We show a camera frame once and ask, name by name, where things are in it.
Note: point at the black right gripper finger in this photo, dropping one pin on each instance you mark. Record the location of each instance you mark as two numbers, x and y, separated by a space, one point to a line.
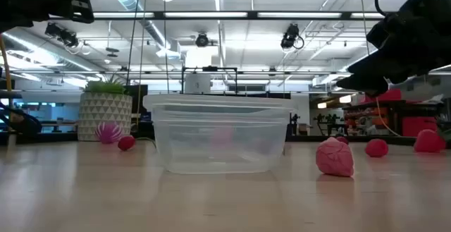
366 86
370 69

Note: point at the pink leafy cabbage toy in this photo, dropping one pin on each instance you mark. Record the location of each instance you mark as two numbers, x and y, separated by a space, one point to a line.
334 158

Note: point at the large red round fruit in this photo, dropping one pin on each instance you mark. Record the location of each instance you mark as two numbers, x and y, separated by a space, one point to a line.
428 141

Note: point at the magenta white striped ball vegetable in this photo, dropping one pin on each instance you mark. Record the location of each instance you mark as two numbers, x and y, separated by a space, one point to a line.
108 133

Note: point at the clear plastic tupperware container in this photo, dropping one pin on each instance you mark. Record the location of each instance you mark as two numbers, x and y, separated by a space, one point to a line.
218 156

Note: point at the small red raspberry toy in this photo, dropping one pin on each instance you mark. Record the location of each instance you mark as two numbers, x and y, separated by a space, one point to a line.
126 143

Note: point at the red crate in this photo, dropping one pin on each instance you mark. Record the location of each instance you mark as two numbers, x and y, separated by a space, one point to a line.
394 95

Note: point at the black shelf table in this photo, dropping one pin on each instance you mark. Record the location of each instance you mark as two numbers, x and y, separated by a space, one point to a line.
393 106

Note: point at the small black machines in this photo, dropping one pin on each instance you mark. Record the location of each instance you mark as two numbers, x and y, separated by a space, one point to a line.
331 119

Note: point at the red stacked crates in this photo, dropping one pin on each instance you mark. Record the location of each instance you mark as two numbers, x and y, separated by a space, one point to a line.
419 126

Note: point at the green artificial plant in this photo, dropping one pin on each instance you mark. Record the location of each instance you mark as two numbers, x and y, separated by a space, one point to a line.
105 86

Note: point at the black chair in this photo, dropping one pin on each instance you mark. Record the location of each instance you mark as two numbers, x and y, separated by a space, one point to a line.
21 122

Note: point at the white triangle pattern planter pot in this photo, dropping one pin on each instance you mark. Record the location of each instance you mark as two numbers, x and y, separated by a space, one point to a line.
105 110

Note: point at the black monitor panel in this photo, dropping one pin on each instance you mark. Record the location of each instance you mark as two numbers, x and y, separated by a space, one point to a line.
135 94

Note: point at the black ceiling camera cluster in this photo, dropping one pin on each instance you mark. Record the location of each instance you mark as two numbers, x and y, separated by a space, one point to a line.
63 36

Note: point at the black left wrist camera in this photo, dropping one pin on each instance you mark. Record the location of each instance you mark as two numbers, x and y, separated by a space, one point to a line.
84 8

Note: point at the black partition wall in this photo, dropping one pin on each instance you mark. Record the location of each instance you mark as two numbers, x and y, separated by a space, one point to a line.
278 95

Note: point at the silver ventilation duct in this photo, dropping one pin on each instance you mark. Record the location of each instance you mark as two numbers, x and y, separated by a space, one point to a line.
151 31

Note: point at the black overhead frame beam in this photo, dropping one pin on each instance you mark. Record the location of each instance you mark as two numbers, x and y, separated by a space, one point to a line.
158 15

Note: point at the black metal frame stand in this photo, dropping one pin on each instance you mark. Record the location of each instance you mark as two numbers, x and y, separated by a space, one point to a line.
209 68

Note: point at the round black ceiling camera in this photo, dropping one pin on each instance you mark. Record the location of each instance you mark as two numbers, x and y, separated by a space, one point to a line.
202 39

